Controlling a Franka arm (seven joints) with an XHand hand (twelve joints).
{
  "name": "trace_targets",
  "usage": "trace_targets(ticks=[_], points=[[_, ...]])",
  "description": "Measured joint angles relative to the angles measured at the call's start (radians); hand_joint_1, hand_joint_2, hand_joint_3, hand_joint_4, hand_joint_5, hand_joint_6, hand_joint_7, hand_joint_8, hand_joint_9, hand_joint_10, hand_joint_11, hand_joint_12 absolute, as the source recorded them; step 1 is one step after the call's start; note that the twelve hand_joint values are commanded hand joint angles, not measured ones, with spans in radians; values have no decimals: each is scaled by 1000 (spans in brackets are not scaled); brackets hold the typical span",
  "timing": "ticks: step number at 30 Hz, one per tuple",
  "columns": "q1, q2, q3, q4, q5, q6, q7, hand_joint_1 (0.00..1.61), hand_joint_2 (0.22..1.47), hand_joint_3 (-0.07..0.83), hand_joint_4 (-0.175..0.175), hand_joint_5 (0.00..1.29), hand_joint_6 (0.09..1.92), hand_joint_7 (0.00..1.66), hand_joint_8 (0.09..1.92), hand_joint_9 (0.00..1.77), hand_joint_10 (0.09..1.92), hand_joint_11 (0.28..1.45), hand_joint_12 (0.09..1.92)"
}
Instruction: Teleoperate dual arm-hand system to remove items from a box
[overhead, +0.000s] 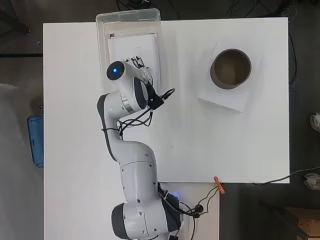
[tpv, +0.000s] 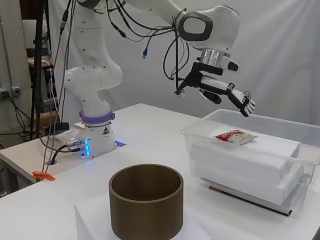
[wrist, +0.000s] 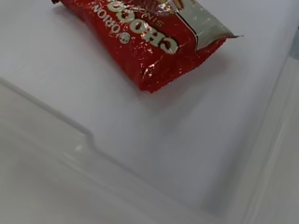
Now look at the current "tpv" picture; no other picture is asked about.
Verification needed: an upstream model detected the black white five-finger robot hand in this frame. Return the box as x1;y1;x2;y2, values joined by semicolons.
174;49;257;118

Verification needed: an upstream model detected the red white packet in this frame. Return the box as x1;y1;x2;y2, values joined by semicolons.
214;129;258;146

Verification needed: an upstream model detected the white hanging sheet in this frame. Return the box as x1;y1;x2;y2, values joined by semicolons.
46;0;320;127

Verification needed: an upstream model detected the clear plastic box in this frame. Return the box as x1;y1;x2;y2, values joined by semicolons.
180;108;320;215

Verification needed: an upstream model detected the thin dark flat board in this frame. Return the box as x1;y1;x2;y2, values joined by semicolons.
208;185;293;218

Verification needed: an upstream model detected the brown round tub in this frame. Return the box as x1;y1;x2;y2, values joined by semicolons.
108;163;185;240

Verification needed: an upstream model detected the wooden shelf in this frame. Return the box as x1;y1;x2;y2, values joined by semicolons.
28;55;62;129

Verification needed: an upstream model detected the black tripod stand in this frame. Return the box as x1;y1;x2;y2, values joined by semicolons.
29;0;71;141

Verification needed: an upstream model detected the orange clamp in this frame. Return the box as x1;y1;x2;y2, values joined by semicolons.
32;170;57;182

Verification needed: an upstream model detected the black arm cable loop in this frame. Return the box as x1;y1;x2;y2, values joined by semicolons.
162;31;192;96

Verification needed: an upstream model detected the cable with blue plug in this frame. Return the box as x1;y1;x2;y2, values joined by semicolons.
111;0;178;60

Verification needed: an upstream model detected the thin red black cable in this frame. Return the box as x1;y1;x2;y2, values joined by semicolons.
41;0;77;174

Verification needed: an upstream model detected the black base cable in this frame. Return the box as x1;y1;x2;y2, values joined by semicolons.
39;138;84;168

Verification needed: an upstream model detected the grey wall box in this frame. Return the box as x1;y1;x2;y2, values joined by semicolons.
0;86;23;100

